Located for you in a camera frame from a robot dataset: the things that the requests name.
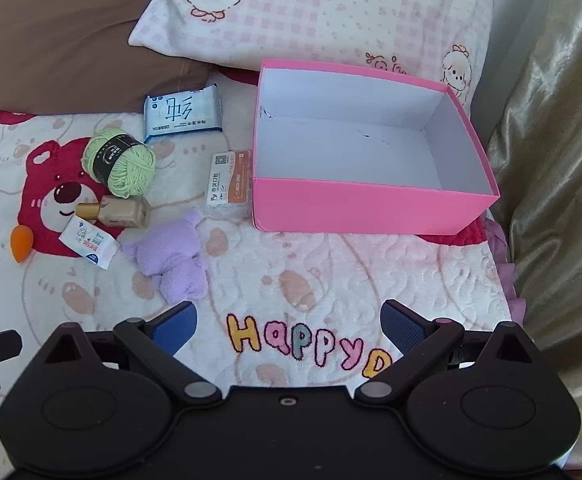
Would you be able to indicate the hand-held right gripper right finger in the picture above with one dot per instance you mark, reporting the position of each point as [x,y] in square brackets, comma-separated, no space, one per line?
[402,329]

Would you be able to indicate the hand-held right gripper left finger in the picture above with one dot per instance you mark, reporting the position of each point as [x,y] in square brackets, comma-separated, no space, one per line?
[176,326]

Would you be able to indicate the purple plush toy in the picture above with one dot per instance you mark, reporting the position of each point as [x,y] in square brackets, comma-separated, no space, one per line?
[171,260]

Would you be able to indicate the orange makeup sponge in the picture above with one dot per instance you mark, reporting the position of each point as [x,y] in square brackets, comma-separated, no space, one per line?
[21,245]

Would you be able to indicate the small white wipe packet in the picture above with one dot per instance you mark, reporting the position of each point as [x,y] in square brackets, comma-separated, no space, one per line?
[88,240]

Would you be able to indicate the pink cardboard box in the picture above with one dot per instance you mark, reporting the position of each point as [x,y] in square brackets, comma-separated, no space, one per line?
[351,205]

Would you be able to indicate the white labelled packet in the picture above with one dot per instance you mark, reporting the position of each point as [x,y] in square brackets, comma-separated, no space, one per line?
[228,185]

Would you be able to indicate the green yarn ball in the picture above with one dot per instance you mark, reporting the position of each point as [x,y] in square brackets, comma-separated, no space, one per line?
[131,170]

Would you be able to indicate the blue wet wipes pack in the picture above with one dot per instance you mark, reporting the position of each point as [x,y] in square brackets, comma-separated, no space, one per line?
[181,112]

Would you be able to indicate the pink ruffled bed skirt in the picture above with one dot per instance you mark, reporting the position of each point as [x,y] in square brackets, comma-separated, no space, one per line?
[508,280]

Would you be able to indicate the bear printed blanket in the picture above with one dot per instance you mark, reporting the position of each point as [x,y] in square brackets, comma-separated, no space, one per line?
[296,270]

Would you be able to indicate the gold satin cloth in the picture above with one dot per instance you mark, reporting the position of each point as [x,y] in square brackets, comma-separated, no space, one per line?
[546,160]

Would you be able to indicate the brown pillow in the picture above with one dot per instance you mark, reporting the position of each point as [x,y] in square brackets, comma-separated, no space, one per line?
[71,35]

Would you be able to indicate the pink checked cartoon pillow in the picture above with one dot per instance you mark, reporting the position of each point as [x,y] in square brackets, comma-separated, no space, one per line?
[321,10]

